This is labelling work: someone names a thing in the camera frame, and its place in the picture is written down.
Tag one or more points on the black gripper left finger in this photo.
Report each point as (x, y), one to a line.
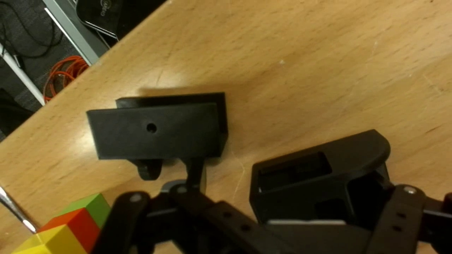
(142, 221)

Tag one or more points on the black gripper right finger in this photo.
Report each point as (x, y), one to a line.
(410, 221)

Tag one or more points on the black plastic plate with hole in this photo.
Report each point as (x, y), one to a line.
(156, 132)

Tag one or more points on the black slanted plastic housing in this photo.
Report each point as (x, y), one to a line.
(320, 164)

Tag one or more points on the green toy block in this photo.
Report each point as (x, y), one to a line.
(92, 207)

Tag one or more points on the red toy block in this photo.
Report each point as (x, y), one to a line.
(78, 226)

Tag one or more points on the yellow toy block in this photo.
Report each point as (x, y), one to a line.
(47, 242)

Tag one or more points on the metal spoon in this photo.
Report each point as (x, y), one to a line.
(15, 207)

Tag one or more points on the white metal bar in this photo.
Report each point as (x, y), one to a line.
(19, 70)

